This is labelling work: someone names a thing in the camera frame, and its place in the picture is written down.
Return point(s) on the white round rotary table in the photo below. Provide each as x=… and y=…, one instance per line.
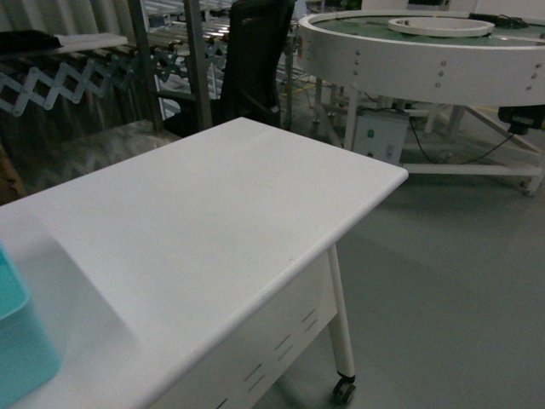
x=472, y=85

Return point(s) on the black office chair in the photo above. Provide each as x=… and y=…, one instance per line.
x=257, y=34

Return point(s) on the grey control box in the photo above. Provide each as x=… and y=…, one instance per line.
x=381, y=135

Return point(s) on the white table leg with caster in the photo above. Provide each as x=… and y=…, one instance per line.
x=343, y=392

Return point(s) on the black tray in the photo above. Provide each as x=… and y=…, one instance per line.
x=27, y=40

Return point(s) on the expandable roller conveyor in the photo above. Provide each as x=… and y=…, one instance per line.
x=97, y=63

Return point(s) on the turquoise plastic bin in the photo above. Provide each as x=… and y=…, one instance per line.
x=28, y=357

